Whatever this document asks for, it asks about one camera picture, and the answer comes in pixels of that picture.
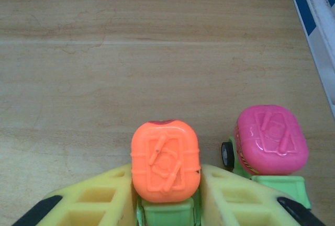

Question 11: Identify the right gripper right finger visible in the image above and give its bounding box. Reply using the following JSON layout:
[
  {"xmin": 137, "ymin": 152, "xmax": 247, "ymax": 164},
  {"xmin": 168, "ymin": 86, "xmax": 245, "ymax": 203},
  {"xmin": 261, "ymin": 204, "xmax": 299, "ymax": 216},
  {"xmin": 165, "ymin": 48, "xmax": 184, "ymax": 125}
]
[{"xmin": 202, "ymin": 163, "xmax": 333, "ymax": 226}]

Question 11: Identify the orange-top green toy truck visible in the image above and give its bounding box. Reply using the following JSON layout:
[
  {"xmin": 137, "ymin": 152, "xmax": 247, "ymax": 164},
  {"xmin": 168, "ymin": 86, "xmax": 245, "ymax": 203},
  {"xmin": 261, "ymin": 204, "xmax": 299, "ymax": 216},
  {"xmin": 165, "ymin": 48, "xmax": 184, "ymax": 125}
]
[{"xmin": 130, "ymin": 119, "xmax": 204, "ymax": 226}]

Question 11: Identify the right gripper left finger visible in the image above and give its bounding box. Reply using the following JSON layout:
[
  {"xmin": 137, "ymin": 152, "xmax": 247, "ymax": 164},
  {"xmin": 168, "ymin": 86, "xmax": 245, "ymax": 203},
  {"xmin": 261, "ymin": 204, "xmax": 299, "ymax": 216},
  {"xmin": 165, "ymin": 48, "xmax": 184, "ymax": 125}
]
[{"xmin": 15, "ymin": 164, "xmax": 137, "ymax": 226}]

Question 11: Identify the pink-top green toy truck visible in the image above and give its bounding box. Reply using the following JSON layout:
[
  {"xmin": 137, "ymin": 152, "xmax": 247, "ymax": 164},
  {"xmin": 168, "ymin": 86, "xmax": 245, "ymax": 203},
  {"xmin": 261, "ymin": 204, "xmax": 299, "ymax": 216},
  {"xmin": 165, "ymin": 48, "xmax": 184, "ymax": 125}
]
[{"xmin": 221, "ymin": 104, "xmax": 312, "ymax": 211}]

